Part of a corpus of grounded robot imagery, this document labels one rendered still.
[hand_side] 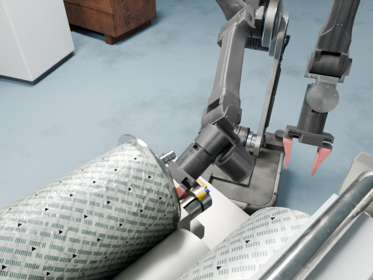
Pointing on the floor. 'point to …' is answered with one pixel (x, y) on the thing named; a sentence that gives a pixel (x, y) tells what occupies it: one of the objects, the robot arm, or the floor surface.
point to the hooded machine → (33, 39)
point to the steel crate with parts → (110, 16)
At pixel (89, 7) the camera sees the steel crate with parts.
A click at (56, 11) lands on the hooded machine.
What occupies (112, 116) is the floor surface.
